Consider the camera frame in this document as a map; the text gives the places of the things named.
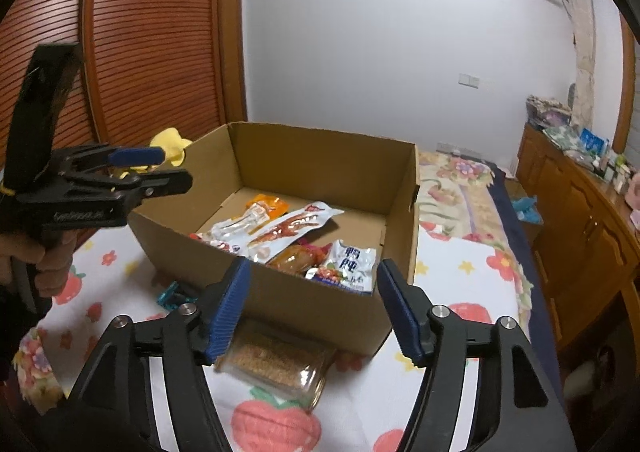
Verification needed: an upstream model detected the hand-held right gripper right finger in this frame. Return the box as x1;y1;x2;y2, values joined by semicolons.
376;259;576;452

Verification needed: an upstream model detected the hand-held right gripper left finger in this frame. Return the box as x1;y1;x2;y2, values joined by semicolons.
65;257;253;452

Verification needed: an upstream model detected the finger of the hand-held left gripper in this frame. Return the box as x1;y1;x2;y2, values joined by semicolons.
107;170;193;205
65;144;166;173

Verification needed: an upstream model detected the white packet with blue characters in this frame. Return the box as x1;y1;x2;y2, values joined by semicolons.
305;239;377;293

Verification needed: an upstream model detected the clear packet of brown crackers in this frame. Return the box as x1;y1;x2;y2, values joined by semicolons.
215;319;336;408

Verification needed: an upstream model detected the brown cardboard box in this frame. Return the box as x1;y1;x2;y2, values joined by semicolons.
127;122;421;358

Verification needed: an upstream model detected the red and white snack packet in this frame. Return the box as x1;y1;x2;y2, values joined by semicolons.
200;204;273;255

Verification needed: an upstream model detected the copper brown snack packet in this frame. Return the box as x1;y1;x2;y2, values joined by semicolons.
265;244;326;275

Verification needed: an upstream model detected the white chicken feet snack packet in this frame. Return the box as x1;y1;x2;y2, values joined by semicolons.
247;202;346;260

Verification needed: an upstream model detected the silver packet with orange stripe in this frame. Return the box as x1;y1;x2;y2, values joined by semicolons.
246;194;291;220

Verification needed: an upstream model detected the person's left hand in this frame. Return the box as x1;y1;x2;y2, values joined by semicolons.
0;231;76;297

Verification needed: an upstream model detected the yellow plush toy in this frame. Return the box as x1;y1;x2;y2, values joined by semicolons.
107;128;193;177

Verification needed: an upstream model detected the teal snack wrapper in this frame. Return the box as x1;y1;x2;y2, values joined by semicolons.
156;282;201;310

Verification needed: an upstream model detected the white strawberry print bedsheet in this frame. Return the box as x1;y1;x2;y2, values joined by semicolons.
12;227;531;452

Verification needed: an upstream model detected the brown wooden slatted wardrobe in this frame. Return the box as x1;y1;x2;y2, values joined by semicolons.
0;0;248;173

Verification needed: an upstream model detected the floral quilt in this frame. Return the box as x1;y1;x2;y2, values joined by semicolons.
417;149;561;327

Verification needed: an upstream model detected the teal cloth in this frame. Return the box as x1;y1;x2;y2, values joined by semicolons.
512;197;543;223

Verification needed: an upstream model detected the brown wooden cabinet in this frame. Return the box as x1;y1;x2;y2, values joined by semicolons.
515;124;640;353

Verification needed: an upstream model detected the clutter of bottles and packets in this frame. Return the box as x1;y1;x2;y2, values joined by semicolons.
525;94;640;197

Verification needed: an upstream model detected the pink container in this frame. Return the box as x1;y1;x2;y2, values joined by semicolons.
627;179;640;227

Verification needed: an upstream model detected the patterned beige curtain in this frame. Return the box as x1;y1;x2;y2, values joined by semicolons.
565;0;601;123

